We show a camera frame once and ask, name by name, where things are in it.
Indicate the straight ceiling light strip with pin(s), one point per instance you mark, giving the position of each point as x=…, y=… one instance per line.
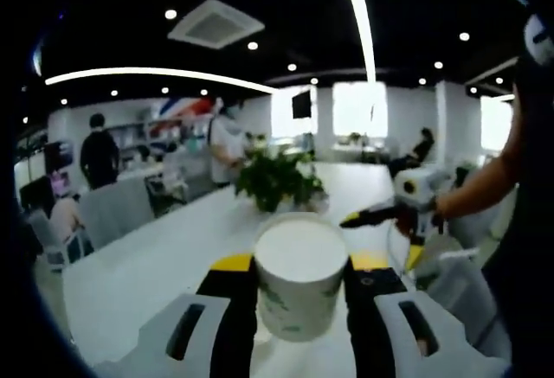
x=361, y=19

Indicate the person's dark clothing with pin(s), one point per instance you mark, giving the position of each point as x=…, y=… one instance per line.
x=532, y=222

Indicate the potted green plant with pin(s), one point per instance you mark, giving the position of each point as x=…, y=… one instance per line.
x=277, y=179

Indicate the long curved ceiling light strip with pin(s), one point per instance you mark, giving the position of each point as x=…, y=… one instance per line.
x=151, y=71

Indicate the ceiling air conditioner vent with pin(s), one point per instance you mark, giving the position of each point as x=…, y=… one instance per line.
x=216, y=25

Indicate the group of round ceiling downlights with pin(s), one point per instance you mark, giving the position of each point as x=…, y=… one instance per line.
x=171, y=14

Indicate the white paper cup green print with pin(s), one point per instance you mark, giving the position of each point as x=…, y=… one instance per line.
x=300, y=291

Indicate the grey mesh office chair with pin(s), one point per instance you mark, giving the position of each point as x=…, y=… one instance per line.
x=463, y=291

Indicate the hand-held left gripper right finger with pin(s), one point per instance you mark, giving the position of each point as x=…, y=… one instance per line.
x=389, y=339

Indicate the black hanging screen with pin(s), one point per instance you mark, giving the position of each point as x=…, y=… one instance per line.
x=301, y=104

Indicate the white chest device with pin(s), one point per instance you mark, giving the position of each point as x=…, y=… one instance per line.
x=539, y=40

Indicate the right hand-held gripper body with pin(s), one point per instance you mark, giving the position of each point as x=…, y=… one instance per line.
x=426, y=187

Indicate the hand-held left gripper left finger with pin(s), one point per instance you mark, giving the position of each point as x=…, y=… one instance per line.
x=195, y=339

